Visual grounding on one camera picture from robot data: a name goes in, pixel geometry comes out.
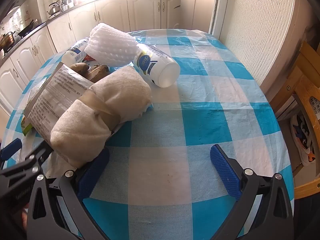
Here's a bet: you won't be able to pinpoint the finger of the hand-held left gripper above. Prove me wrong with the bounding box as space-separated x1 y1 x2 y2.
0 142 54 180
0 138 22 161

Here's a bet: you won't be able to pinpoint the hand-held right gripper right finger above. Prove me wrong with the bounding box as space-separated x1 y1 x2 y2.
210 144 295 240

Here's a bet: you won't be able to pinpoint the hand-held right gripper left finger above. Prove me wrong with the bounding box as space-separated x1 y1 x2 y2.
26 147 110 240

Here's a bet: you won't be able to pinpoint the green snack packet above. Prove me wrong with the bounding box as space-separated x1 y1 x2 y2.
21 61 118 170

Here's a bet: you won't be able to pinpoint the beige taped foam roll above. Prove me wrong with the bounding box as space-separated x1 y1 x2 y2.
50 66 153 168

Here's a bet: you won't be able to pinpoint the blue white checkered tablecloth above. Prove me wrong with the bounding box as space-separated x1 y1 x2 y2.
0 29 295 240

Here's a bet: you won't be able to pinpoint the colourful sneaker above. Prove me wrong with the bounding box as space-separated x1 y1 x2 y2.
290 112 315 167

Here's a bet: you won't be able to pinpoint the tan round husk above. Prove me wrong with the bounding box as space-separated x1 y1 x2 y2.
69 62 90 75

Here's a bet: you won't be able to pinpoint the copper cooking pot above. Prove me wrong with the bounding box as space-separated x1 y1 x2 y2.
0 31 15 53

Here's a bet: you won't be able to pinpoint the small white plastic bottle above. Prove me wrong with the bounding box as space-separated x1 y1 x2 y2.
62 37 90 65

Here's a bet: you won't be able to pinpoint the large white plastic bottle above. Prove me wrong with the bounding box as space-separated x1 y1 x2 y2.
132 44 181 88

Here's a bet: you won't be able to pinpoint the black wok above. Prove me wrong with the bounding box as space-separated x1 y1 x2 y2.
16 20 38 37

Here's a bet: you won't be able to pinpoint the cardboard boxes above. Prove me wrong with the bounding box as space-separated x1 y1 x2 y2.
269 41 320 200

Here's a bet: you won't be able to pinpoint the white foam fruit net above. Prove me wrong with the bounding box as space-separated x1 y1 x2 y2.
84 23 138 67

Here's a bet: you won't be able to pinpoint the steel kettle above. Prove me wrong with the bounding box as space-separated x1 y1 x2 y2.
47 2 62 15

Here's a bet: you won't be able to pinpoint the beige refrigerator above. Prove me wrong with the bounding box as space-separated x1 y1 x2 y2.
180 0 222 30

